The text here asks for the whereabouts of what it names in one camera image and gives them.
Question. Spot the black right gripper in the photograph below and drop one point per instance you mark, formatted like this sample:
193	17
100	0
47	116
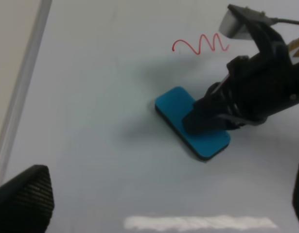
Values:
257	87

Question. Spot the red marker squiggle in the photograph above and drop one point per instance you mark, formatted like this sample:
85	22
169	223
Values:
211	44

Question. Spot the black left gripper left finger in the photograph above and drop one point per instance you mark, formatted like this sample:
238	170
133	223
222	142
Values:
27	202

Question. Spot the white whiteboard with aluminium frame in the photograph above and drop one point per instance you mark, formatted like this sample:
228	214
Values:
115	165

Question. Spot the blue whiteboard eraser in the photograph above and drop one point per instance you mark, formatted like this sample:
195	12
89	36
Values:
173	106

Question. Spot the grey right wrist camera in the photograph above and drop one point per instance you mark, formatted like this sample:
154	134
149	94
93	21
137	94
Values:
233	26

